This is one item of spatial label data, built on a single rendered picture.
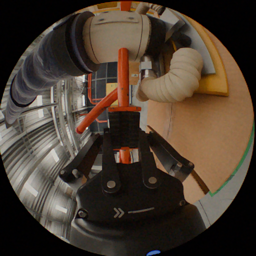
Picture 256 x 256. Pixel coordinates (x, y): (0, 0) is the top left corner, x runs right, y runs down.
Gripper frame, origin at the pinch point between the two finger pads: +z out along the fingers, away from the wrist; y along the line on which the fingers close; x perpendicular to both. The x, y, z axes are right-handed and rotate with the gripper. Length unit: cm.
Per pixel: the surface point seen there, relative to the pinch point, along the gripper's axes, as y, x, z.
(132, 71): 24, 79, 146
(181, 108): 13.0, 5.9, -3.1
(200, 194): 13.0, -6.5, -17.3
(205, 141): 13.0, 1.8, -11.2
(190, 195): 13.0, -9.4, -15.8
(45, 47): -15.9, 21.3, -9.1
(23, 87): -34.2, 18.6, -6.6
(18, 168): -513, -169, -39
